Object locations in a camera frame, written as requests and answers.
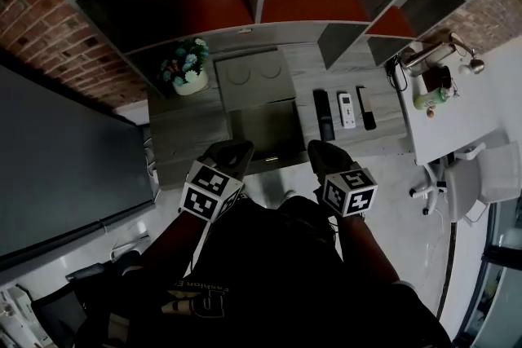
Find grey wooden desk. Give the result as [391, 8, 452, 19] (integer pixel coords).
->
[145, 39, 412, 192]

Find green bottle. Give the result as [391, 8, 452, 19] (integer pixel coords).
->
[412, 86, 450, 112]

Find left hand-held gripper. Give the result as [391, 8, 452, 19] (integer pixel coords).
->
[178, 139, 256, 223]

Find metal desk lamp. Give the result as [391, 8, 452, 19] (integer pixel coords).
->
[400, 31, 486, 77]

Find slim black silver remote control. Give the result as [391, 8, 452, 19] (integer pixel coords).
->
[355, 85, 378, 132]

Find white side table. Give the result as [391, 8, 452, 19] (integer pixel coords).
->
[396, 37, 513, 167]

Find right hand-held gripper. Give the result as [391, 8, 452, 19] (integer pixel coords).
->
[306, 139, 378, 218]

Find grey lidded storage container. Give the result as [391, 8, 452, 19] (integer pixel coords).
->
[213, 47, 309, 173]

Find large dark screen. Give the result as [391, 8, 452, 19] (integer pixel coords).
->
[0, 64, 159, 272]

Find person's left forearm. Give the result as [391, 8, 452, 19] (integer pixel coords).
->
[139, 210, 212, 279]

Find white appliance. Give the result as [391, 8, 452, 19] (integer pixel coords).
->
[0, 284, 44, 348]

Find person's right forearm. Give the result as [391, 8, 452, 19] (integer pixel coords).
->
[335, 214, 401, 287]

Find black cable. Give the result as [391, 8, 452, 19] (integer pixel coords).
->
[384, 54, 409, 93]

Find person's black printed shirt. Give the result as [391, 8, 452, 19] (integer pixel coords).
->
[73, 194, 452, 348]

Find dark red pouch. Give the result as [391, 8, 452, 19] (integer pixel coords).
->
[421, 65, 453, 94]

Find wide black remote control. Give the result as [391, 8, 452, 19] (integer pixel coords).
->
[312, 89, 337, 142]

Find black office chair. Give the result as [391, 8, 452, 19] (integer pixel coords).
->
[30, 251, 144, 348]

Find white remote control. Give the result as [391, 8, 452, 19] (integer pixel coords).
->
[336, 91, 357, 130]

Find white pot of blue flowers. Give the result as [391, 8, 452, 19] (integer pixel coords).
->
[157, 37, 211, 97]

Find black floor hose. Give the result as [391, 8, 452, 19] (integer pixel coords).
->
[434, 215, 459, 321]

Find white office chair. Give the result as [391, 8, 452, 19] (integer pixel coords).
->
[409, 140, 522, 223]

